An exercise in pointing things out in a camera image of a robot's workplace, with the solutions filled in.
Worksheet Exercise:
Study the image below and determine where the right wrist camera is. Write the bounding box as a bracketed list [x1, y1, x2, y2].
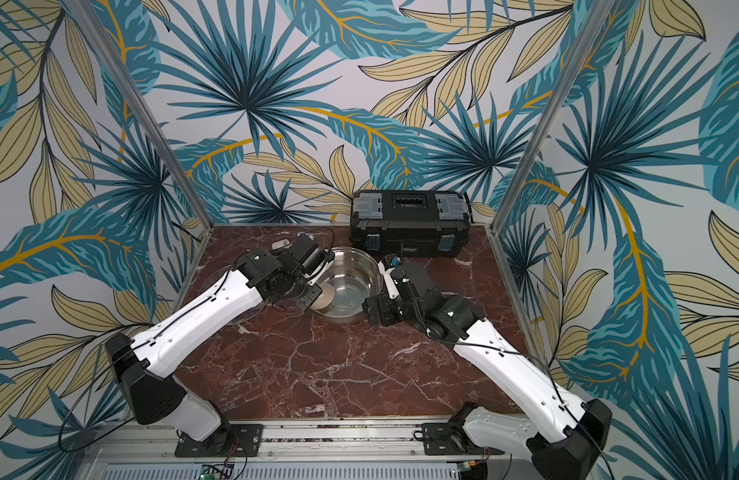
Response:
[379, 253, 403, 300]

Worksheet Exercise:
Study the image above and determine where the white pipe fitting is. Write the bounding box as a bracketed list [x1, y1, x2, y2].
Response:
[271, 239, 291, 251]

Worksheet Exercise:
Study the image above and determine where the aluminium frame post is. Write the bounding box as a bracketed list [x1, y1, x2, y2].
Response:
[66, 0, 214, 230]
[491, 0, 615, 238]

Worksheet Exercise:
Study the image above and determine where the green circuit board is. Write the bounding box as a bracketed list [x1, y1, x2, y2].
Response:
[197, 464, 232, 480]

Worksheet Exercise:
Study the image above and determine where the beige plastic ladle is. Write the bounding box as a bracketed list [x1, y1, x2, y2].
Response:
[310, 272, 336, 310]

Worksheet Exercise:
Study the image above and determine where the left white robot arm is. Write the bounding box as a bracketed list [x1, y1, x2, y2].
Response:
[105, 235, 334, 450]

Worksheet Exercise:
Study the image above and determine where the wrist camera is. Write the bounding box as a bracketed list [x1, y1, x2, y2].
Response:
[302, 244, 335, 284]
[379, 253, 403, 300]

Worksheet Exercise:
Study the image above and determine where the stainless steel pot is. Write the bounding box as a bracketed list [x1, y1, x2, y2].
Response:
[311, 247, 383, 325]

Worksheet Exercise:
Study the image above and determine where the right aluminium frame post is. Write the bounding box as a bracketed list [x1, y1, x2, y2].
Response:
[491, 0, 615, 238]

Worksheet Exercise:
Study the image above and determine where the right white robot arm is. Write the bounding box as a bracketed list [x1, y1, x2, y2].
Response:
[362, 255, 613, 479]

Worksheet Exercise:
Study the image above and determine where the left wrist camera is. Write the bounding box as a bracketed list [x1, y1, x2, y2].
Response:
[302, 244, 335, 284]

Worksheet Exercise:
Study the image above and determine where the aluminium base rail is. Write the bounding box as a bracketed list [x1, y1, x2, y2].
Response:
[75, 416, 543, 479]

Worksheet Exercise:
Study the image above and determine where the left aluminium frame post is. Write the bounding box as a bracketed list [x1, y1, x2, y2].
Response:
[66, 0, 214, 230]

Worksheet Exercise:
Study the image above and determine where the black plastic toolbox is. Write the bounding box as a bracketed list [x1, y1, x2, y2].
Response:
[349, 190, 473, 258]

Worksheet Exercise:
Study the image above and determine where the glass pot lid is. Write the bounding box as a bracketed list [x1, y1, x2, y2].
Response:
[196, 269, 264, 330]

